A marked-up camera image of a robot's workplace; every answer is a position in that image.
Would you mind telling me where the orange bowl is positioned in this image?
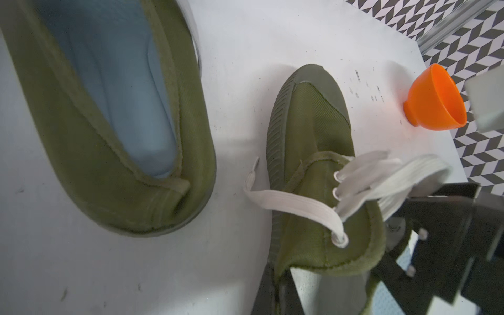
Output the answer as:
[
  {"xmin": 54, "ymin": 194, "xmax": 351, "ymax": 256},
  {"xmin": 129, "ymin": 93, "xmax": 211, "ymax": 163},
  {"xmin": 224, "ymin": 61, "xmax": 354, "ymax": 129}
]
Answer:
[{"xmin": 403, "ymin": 64, "xmax": 467, "ymax": 131}]

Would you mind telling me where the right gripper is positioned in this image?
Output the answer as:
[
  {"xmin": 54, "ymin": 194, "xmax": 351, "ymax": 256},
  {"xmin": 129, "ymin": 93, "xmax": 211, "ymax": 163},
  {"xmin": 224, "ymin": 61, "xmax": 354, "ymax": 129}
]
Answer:
[{"xmin": 374, "ymin": 183, "xmax": 503, "ymax": 314}]

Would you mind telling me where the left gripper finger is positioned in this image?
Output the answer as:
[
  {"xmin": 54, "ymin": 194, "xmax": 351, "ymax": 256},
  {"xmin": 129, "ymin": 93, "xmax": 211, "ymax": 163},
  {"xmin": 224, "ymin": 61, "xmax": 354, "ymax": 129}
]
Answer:
[{"xmin": 251, "ymin": 263, "xmax": 305, "ymax": 315}]

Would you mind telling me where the olive green shoe with laces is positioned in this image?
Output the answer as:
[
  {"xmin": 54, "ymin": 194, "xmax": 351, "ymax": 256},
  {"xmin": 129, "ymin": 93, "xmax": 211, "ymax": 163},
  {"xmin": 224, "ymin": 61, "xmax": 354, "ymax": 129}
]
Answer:
[{"xmin": 1, "ymin": 1, "xmax": 217, "ymax": 237}]

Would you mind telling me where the grey-blue insole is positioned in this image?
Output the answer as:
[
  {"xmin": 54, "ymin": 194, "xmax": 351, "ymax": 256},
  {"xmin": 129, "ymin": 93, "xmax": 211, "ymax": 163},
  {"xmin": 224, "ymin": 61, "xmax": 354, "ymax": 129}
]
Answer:
[{"xmin": 34, "ymin": 1, "xmax": 178, "ymax": 178}]

